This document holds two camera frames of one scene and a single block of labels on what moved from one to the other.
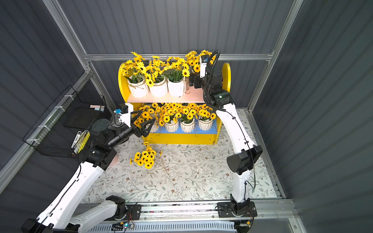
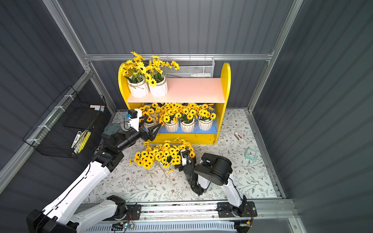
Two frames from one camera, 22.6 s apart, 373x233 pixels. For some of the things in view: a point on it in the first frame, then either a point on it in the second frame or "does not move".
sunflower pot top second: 155,78 does not move
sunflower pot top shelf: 193,59 to 165,154
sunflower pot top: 177,71 to 181,144
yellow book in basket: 82,142 does not move
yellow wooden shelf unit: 184,120 does not move
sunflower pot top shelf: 133,71 does not move
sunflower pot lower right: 206,117 does not move
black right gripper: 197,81 to 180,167
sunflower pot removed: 146,158 does not move
